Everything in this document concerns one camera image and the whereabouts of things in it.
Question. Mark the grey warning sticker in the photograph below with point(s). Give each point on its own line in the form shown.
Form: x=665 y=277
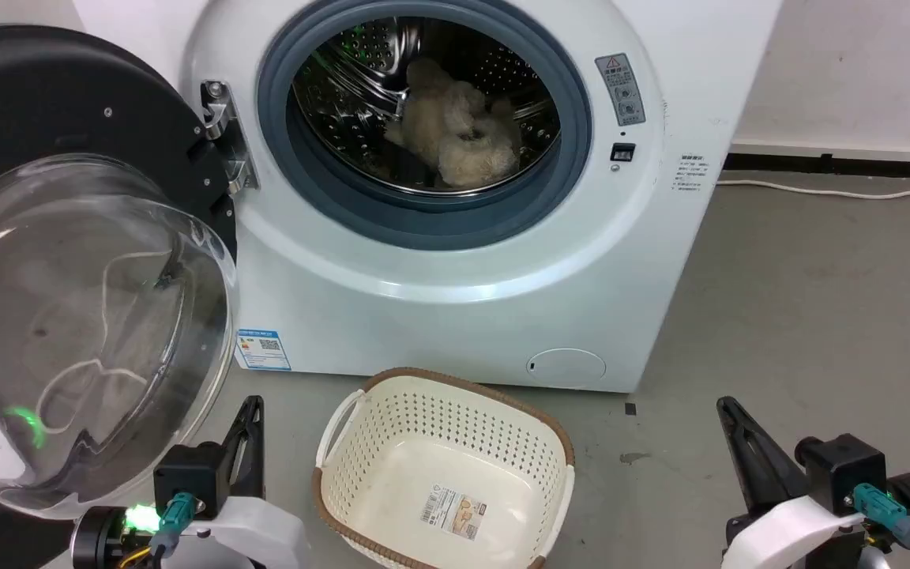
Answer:
x=621 y=88

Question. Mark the round filter cover flap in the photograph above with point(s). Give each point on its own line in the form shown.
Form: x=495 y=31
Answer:
x=565 y=368

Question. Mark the blue energy label sticker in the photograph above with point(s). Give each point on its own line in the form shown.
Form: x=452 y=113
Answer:
x=263 y=350

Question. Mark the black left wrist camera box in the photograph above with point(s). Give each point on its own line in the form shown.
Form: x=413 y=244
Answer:
x=190 y=478

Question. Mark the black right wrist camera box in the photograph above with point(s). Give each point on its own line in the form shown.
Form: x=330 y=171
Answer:
x=842 y=470

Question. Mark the metal door hinge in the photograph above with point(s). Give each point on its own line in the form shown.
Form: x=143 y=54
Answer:
x=226 y=130

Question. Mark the stainless steel washer drum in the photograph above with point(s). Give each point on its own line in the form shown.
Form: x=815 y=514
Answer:
x=352 y=95

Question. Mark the paper label on basket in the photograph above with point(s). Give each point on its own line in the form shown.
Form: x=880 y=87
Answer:
x=455 y=512

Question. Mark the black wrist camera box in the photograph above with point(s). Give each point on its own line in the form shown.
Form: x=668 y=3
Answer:
x=842 y=470
x=190 y=478

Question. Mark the small text sticker on washer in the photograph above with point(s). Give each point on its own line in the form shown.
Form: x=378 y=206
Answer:
x=690 y=174

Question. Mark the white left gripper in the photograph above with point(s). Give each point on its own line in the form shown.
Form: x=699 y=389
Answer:
x=257 y=533

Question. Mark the white front-load washing machine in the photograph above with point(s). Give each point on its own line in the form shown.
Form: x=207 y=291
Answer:
x=455 y=308

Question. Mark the black baseboard strip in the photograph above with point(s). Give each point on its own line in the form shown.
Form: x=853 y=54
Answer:
x=842 y=165

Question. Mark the beige plush toy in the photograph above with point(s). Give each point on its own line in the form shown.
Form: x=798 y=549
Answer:
x=455 y=126

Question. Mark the cream laundry basket brown rim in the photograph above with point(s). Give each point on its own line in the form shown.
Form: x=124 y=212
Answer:
x=439 y=474

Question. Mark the black washer door glass bowl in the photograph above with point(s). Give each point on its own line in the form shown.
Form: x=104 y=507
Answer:
x=68 y=261

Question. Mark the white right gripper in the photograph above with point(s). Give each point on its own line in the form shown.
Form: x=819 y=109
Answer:
x=787 y=537

